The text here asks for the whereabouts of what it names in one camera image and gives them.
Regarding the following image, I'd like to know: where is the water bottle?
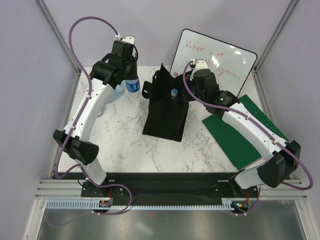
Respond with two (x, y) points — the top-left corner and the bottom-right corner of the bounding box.
(170, 88), (178, 99)
(125, 78), (141, 101)

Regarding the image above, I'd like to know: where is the black canvas bag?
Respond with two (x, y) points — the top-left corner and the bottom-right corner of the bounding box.
(141, 65), (189, 142)

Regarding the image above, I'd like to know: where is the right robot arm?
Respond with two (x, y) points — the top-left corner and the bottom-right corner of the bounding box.
(182, 69), (301, 197)

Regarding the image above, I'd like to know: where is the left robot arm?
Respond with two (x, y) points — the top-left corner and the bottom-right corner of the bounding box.
(53, 36), (138, 197)

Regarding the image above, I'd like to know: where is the whiteboard with red writing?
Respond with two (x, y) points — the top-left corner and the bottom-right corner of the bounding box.
(169, 29), (258, 96)

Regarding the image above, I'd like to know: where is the green board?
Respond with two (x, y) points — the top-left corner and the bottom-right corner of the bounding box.
(202, 95), (288, 171)

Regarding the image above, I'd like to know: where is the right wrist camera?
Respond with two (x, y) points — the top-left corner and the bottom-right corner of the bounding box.
(189, 58), (210, 81)

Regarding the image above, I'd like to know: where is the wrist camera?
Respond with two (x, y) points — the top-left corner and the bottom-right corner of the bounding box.
(189, 58), (210, 81)
(115, 34), (135, 45)

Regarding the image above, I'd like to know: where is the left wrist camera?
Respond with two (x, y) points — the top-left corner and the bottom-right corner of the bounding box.
(115, 34), (135, 45)

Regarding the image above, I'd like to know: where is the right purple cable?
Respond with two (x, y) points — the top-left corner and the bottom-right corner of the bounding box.
(182, 58), (315, 217)

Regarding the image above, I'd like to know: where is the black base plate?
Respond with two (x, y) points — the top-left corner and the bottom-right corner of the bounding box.
(81, 172), (258, 205)

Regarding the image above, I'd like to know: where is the white cable duct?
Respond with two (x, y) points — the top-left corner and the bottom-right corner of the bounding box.
(45, 199), (235, 211)

